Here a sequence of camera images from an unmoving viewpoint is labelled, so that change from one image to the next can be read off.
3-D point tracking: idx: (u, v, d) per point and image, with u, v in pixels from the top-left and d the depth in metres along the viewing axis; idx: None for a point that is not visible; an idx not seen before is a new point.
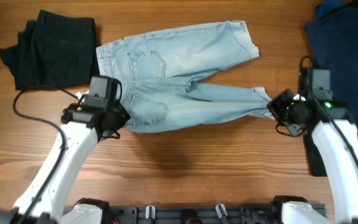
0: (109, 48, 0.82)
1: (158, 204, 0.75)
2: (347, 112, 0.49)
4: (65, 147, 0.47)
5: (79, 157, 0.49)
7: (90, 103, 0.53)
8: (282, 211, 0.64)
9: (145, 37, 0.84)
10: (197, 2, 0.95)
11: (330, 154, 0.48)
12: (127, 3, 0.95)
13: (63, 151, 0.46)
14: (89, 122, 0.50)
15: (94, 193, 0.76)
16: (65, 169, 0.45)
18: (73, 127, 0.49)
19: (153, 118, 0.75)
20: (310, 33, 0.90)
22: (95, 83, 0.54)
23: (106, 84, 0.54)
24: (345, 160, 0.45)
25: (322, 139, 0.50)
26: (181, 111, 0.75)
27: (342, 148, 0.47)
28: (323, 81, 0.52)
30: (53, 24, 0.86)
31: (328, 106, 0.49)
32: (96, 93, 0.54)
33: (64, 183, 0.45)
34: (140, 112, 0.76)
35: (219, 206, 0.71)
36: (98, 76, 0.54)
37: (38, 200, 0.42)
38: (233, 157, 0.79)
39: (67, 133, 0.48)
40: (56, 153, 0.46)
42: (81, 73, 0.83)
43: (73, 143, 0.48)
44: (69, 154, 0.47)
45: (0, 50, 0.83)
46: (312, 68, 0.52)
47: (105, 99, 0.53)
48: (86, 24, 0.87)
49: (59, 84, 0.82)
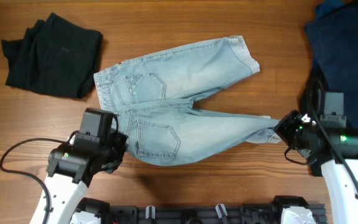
0: (107, 74, 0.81)
1: (158, 204, 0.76)
2: None
4: (48, 209, 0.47)
5: (69, 211, 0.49)
7: (82, 142, 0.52)
8: (283, 217, 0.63)
9: (142, 59, 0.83)
10: (197, 2, 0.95)
11: (338, 198, 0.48)
12: (127, 3, 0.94)
13: (47, 213, 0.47)
14: (78, 168, 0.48)
15: (95, 193, 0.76)
16: None
18: (60, 179, 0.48)
19: (165, 151, 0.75)
20: (310, 33, 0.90)
22: (87, 119, 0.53)
23: (99, 120, 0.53)
24: (353, 208, 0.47)
25: (332, 180, 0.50)
26: (190, 142, 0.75)
27: (347, 191, 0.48)
28: (332, 106, 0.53)
30: (59, 29, 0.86)
31: (343, 138, 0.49)
32: (87, 129, 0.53)
33: None
34: (147, 138, 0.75)
35: (219, 206, 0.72)
36: (92, 112, 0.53)
37: None
38: (233, 158, 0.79)
39: (51, 190, 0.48)
40: (41, 214, 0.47)
42: (71, 86, 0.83)
43: (58, 202, 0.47)
44: (54, 214, 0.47)
45: (4, 42, 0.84)
46: (324, 91, 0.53)
47: (97, 138, 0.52)
48: (90, 38, 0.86)
49: (46, 90, 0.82)
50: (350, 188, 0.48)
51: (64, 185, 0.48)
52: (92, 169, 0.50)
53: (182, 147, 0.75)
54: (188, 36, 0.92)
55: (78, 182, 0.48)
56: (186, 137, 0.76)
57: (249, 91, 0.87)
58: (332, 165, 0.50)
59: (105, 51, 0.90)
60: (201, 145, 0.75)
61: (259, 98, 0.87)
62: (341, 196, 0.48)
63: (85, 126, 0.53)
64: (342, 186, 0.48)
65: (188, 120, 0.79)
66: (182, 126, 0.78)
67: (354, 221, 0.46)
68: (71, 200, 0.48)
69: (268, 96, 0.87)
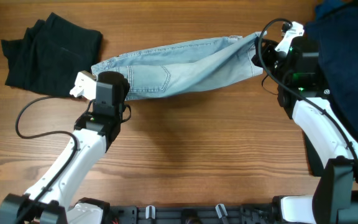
0: (104, 65, 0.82)
1: (158, 204, 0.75)
2: (317, 93, 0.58)
4: (77, 148, 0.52)
5: (89, 159, 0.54)
7: (99, 111, 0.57)
8: (282, 204, 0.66)
9: (140, 52, 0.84)
10: (197, 2, 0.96)
11: (312, 124, 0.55)
12: (127, 3, 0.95)
13: (74, 152, 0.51)
14: (100, 130, 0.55)
15: (95, 193, 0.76)
16: (77, 163, 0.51)
18: (86, 133, 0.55)
19: (155, 86, 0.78)
20: (311, 32, 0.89)
22: (100, 89, 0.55)
23: (110, 91, 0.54)
24: (324, 122, 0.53)
25: (302, 115, 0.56)
26: (180, 76, 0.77)
27: (315, 113, 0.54)
28: (306, 67, 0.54)
30: (59, 29, 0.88)
31: (301, 90, 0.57)
32: (102, 100, 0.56)
33: (73, 179, 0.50)
34: (138, 73, 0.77)
35: (219, 206, 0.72)
36: (102, 83, 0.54)
37: (48, 190, 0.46)
38: (233, 157, 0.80)
39: (79, 137, 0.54)
40: (68, 153, 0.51)
42: (71, 86, 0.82)
43: (84, 145, 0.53)
44: (81, 154, 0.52)
45: (4, 42, 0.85)
46: (301, 53, 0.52)
47: (112, 107, 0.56)
48: (90, 38, 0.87)
49: (45, 89, 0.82)
50: (316, 110, 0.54)
51: (89, 135, 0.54)
52: (108, 137, 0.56)
53: (172, 80, 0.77)
54: (187, 35, 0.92)
55: (102, 135, 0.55)
56: (177, 71, 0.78)
57: (250, 91, 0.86)
58: (297, 104, 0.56)
59: (104, 50, 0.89)
60: (192, 74, 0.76)
61: (260, 98, 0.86)
62: (312, 120, 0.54)
63: (100, 97, 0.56)
64: (309, 110, 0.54)
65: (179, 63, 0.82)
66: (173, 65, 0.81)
67: (329, 129, 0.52)
68: (95, 148, 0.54)
69: (268, 95, 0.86)
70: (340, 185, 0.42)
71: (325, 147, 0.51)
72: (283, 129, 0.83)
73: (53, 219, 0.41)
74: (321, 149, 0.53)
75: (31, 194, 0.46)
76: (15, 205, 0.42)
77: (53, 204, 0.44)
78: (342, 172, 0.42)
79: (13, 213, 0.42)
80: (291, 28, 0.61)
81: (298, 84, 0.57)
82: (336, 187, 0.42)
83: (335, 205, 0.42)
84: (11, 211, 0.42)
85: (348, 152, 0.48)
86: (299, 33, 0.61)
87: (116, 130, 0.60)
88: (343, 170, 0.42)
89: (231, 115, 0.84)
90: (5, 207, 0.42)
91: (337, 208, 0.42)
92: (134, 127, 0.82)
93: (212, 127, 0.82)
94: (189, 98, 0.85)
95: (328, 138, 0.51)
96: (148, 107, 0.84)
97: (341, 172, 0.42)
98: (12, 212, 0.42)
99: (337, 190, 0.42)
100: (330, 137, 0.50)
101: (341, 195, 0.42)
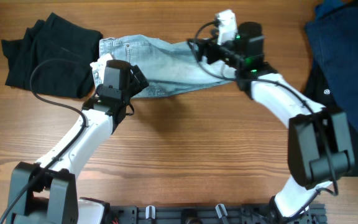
0: (105, 46, 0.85)
1: (158, 204, 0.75)
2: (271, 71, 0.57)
4: (85, 124, 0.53)
5: (96, 139, 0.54)
7: (106, 94, 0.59)
8: (276, 202, 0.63)
9: (145, 43, 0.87)
10: (197, 2, 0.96)
11: (268, 97, 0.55)
12: (127, 4, 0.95)
13: (83, 127, 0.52)
14: (108, 111, 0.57)
15: (94, 193, 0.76)
16: (86, 137, 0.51)
18: (94, 113, 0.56)
19: (152, 63, 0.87)
20: (310, 32, 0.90)
22: (109, 73, 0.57)
23: (119, 75, 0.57)
24: (279, 92, 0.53)
25: (260, 93, 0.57)
26: (175, 63, 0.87)
27: (270, 86, 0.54)
28: (255, 51, 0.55)
30: (59, 29, 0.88)
31: (253, 72, 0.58)
32: (110, 83, 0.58)
33: (82, 154, 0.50)
34: (138, 55, 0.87)
35: (219, 206, 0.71)
36: (112, 67, 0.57)
37: (59, 160, 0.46)
38: (233, 158, 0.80)
39: (87, 116, 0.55)
40: (78, 128, 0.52)
42: (71, 86, 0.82)
43: (92, 123, 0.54)
44: (89, 130, 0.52)
45: (5, 42, 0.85)
46: (248, 38, 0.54)
47: (119, 91, 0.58)
48: (91, 38, 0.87)
49: (45, 89, 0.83)
50: (269, 83, 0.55)
51: (98, 115, 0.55)
52: (114, 119, 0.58)
53: (168, 61, 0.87)
54: (187, 35, 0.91)
55: (109, 115, 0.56)
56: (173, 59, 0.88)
57: None
58: (255, 84, 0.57)
59: None
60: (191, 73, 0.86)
61: None
62: (270, 93, 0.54)
63: (108, 81, 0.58)
64: (266, 87, 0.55)
65: (179, 56, 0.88)
66: (171, 59, 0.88)
67: (283, 96, 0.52)
68: (102, 127, 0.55)
69: None
70: (306, 139, 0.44)
71: (284, 114, 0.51)
72: (282, 128, 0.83)
73: (64, 187, 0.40)
74: (284, 117, 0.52)
75: (42, 162, 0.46)
76: (27, 172, 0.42)
77: (63, 171, 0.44)
78: (304, 128, 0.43)
79: (25, 180, 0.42)
80: (220, 20, 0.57)
81: (250, 67, 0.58)
82: (303, 140, 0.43)
83: (306, 157, 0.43)
84: (22, 178, 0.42)
85: (304, 110, 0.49)
86: (230, 17, 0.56)
87: (122, 115, 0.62)
88: (304, 127, 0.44)
89: (230, 115, 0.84)
90: (17, 174, 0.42)
91: (311, 162, 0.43)
92: (134, 126, 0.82)
93: (212, 127, 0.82)
94: (189, 98, 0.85)
95: (284, 104, 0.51)
96: (148, 107, 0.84)
97: (303, 128, 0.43)
98: (23, 178, 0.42)
99: (305, 144, 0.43)
100: (284, 102, 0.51)
101: (309, 150, 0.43)
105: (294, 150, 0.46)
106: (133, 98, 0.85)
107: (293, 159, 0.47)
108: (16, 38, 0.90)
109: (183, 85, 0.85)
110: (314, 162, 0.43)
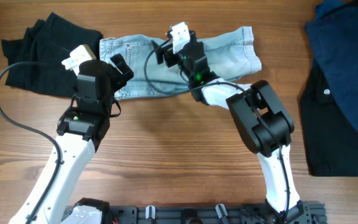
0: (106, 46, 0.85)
1: (158, 204, 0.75)
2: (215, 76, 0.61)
4: (60, 161, 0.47)
5: (74, 172, 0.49)
7: (84, 106, 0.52)
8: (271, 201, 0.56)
9: (145, 43, 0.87)
10: (197, 2, 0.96)
11: (216, 97, 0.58)
12: (127, 3, 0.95)
13: (58, 165, 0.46)
14: (86, 132, 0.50)
15: (95, 193, 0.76)
16: (63, 178, 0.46)
18: (70, 138, 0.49)
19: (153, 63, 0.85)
20: (310, 32, 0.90)
22: (84, 83, 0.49)
23: (95, 84, 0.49)
24: (220, 88, 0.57)
25: (211, 96, 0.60)
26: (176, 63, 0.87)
27: (213, 87, 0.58)
28: (200, 66, 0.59)
30: (59, 28, 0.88)
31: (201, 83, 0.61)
32: (86, 94, 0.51)
33: (61, 198, 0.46)
34: (138, 54, 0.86)
35: (219, 206, 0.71)
36: (86, 75, 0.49)
37: (33, 218, 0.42)
38: (232, 158, 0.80)
39: (62, 146, 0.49)
40: (51, 168, 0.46)
42: (71, 87, 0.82)
43: (68, 158, 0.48)
44: (65, 168, 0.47)
45: (4, 42, 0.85)
46: (193, 60, 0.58)
47: (97, 101, 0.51)
48: (91, 38, 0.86)
49: (45, 89, 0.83)
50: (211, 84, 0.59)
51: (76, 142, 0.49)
52: (95, 137, 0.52)
53: None
54: None
55: (87, 140, 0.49)
56: None
57: None
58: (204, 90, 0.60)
59: None
60: None
61: None
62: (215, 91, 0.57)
63: (84, 91, 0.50)
64: (212, 88, 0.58)
65: None
66: None
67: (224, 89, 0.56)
68: (81, 157, 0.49)
69: None
70: (242, 111, 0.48)
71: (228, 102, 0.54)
72: None
73: None
74: None
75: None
76: None
77: None
78: (238, 103, 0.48)
79: None
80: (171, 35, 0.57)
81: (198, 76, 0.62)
82: (240, 114, 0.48)
83: (247, 126, 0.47)
84: None
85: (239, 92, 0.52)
86: (183, 30, 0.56)
87: (104, 128, 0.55)
88: (238, 102, 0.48)
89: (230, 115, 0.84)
90: None
91: (253, 129, 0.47)
92: (134, 126, 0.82)
93: (212, 127, 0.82)
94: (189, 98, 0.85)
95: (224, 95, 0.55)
96: (148, 107, 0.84)
97: (237, 104, 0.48)
98: None
99: (243, 116, 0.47)
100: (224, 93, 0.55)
101: (248, 120, 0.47)
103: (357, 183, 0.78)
105: (238, 124, 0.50)
106: (133, 98, 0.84)
107: (242, 134, 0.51)
108: (16, 38, 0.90)
109: (183, 85, 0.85)
110: (255, 127, 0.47)
